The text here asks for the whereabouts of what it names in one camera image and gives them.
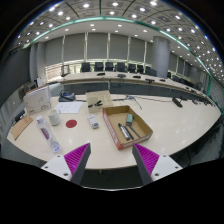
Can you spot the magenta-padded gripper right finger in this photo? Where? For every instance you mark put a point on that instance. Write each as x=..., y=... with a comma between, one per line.
x=146, y=159

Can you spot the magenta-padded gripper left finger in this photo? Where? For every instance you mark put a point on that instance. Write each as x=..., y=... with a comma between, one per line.
x=77, y=159

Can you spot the clear plastic water bottle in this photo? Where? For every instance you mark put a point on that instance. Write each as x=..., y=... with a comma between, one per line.
x=47, y=134

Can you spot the flat round red coaster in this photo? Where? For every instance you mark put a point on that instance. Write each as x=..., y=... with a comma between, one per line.
x=71, y=124

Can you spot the black and silver marker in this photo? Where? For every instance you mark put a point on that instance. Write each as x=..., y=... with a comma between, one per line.
x=123, y=131

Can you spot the white remote control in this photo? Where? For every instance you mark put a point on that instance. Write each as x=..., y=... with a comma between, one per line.
x=93, y=121

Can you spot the open cardboard box red edge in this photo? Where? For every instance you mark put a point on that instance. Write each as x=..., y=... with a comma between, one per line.
x=115, y=131

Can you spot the teal board eraser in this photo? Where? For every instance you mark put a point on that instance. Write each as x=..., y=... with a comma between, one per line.
x=129, y=119

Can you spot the white ceramic mug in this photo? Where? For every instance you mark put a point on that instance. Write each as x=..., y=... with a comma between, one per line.
x=54, y=117

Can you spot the white paper sheet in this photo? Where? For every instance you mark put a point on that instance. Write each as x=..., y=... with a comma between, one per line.
x=68, y=107

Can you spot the thin gooseneck table microphone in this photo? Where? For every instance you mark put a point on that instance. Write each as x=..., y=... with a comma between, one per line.
x=132, y=98

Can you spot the black desk phone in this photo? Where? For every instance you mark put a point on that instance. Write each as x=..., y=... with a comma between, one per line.
x=66, y=97

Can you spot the brown paper envelope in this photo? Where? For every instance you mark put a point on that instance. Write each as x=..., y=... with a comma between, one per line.
x=21, y=127

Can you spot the black flat device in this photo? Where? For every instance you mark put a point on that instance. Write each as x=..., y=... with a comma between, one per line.
x=177, y=102

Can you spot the beige desk organizer box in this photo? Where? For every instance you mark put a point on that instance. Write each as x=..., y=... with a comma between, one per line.
x=100, y=96

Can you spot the white printed carton box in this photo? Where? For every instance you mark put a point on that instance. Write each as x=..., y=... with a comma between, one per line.
x=36, y=100

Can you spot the long curved conference desk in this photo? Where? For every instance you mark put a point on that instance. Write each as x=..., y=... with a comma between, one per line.
x=110, y=77

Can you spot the row of black office chairs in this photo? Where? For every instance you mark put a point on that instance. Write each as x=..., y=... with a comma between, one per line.
x=110, y=66

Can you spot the group of ceiling lights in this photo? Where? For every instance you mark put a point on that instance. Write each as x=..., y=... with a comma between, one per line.
x=115, y=4

